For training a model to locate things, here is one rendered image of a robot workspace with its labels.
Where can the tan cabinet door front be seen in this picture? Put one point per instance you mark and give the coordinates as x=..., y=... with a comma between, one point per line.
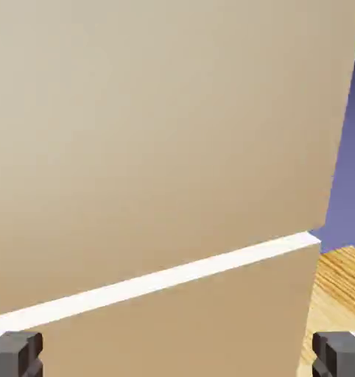
x=195, y=324

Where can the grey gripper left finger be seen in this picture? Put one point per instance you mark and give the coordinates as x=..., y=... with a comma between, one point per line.
x=9, y=356

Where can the tan wooden cabinet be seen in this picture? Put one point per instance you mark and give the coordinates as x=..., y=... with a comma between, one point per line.
x=165, y=117

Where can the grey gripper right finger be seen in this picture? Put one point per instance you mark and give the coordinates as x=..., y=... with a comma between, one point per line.
x=342, y=356

